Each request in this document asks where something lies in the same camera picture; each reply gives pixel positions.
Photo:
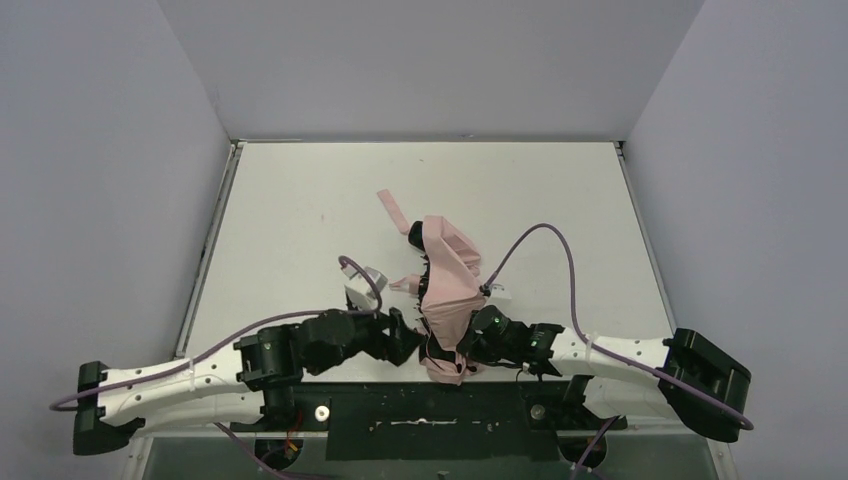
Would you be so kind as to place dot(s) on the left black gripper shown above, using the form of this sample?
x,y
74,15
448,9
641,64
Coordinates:
x,y
395,334

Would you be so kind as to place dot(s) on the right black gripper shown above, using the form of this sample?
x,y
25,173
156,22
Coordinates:
x,y
474,337

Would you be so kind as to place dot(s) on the pink folding umbrella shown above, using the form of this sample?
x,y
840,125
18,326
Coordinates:
x,y
449,292

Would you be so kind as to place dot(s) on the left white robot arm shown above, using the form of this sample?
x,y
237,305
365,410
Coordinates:
x,y
249,378

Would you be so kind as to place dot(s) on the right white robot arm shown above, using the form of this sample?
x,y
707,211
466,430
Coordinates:
x,y
685,377

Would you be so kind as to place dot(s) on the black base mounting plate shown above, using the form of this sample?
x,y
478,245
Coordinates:
x,y
431,421

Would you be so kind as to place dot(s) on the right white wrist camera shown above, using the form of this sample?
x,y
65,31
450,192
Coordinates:
x,y
497,295

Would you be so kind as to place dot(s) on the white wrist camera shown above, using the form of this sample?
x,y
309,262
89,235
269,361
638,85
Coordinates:
x,y
497,295
361,294

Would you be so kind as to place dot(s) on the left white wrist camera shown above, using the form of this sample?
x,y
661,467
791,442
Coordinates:
x,y
361,294

